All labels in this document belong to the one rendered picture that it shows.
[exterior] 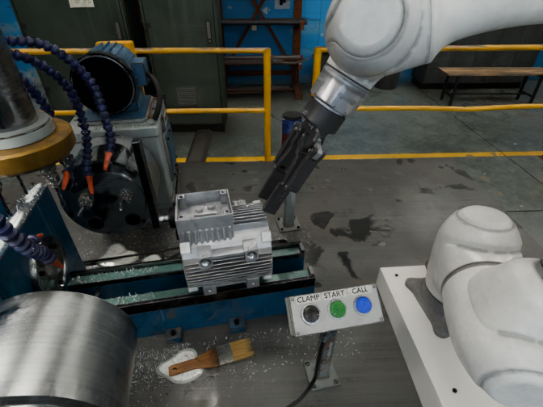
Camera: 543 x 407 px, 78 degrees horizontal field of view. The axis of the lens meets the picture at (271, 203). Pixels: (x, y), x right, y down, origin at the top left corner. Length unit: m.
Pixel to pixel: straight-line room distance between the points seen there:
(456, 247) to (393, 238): 0.48
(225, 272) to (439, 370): 0.49
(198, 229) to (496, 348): 0.56
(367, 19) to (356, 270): 0.83
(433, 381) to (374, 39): 0.67
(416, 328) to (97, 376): 0.67
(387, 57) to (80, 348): 0.55
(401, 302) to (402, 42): 0.69
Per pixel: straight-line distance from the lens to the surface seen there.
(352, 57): 0.41
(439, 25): 0.45
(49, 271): 0.92
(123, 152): 1.03
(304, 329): 0.64
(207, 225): 0.73
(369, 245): 1.20
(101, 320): 0.62
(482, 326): 0.67
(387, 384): 0.91
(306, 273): 0.90
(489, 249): 0.79
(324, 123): 0.61
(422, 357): 0.86
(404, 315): 0.92
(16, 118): 0.70
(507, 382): 0.66
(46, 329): 0.60
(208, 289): 0.80
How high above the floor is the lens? 1.58
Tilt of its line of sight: 36 degrees down
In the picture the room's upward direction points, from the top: straight up
